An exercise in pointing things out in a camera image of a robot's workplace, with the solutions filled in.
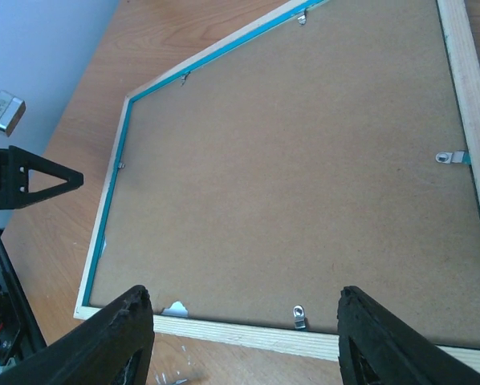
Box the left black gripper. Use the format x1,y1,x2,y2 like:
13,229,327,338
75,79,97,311
0,146,83,210

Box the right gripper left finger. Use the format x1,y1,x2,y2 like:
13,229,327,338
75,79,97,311
0,285,155,384

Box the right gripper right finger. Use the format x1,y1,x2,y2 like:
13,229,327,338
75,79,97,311
337,286,480,384

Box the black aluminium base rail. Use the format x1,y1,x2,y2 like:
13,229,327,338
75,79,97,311
0,229,47,367

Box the blue wooden photo frame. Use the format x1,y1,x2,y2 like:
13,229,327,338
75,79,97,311
75,1,480,373

